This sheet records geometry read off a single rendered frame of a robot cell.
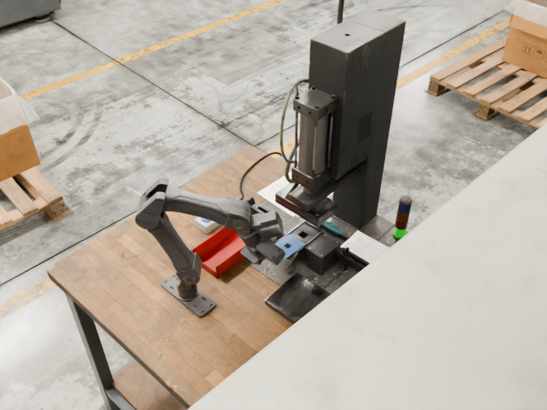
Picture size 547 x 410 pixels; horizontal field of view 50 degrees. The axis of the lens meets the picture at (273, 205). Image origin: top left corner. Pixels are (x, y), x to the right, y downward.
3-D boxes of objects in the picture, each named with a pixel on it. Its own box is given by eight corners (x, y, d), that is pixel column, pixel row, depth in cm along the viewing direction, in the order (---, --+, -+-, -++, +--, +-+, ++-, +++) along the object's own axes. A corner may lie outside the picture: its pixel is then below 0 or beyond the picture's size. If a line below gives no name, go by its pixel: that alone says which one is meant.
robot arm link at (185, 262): (205, 266, 182) (155, 191, 162) (203, 282, 177) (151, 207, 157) (187, 271, 184) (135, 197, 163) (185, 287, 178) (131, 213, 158)
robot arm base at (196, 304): (173, 256, 188) (156, 268, 184) (216, 289, 178) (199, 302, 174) (176, 273, 193) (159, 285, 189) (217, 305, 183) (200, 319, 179)
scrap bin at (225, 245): (193, 261, 197) (191, 249, 193) (245, 224, 211) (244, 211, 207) (217, 279, 191) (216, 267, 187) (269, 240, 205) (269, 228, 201)
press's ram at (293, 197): (273, 210, 191) (272, 134, 171) (322, 173, 205) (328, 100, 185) (315, 236, 181) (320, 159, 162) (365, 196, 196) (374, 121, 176)
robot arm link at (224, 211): (252, 199, 166) (146, 172, 159) (251, 220, 159) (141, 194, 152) (240, 228, 173) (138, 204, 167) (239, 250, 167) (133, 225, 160)
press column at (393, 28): (328, 215, 215) (343, 19, 166) (347, 199, 222) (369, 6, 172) (359, 233, 208) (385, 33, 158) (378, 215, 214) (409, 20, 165)
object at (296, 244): (257, 256, 186) (257, 250, 184) (289, 234, 195) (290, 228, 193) (273, 268, 182) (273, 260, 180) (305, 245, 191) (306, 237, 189)
